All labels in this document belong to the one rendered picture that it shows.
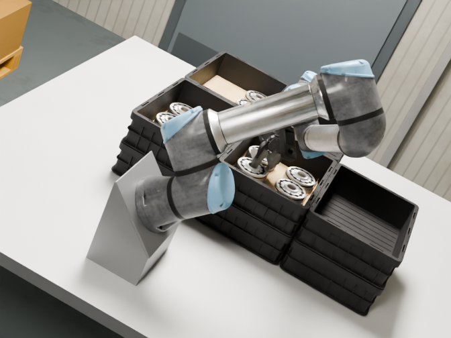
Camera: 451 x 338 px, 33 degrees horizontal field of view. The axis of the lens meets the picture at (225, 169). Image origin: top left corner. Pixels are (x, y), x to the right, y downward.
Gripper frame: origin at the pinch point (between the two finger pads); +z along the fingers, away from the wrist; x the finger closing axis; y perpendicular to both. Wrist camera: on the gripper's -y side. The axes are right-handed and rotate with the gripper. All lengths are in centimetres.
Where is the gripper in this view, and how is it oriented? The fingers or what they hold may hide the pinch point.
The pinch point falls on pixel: (260, 170)
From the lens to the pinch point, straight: 244.9
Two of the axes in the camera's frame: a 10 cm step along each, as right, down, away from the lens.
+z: -4.9, 7.7, 4.1
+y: -3.5, -6.0, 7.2
